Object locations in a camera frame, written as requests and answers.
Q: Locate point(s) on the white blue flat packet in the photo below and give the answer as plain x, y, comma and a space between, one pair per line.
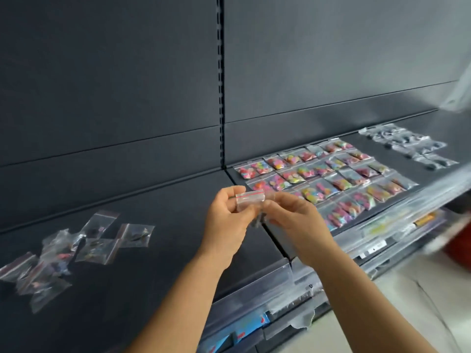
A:
377, 249

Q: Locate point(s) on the person's right hand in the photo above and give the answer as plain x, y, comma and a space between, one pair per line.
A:
305, 231

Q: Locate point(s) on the person's left hand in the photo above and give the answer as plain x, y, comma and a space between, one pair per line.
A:
222, 231

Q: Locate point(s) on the blue snack packet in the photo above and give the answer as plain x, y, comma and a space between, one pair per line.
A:
252, 327
215, 345

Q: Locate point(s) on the grid of arranged button bags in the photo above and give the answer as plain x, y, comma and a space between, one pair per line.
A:
324, 180

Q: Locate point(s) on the pile of transparent button bags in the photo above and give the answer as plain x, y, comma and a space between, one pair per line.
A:
92, 249

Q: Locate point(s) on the white illustrated side panel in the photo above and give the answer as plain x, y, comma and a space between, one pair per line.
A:
458, 95

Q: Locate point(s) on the orange brown packet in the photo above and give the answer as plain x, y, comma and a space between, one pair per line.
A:
426, 219

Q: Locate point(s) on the rows of small dark packets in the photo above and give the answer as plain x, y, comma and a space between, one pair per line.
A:
408, 143

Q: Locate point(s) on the person's left forearm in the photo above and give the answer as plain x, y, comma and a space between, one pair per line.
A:
176, 312

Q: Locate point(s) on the clear zip packet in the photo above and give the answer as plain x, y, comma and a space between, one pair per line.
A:
250, 202

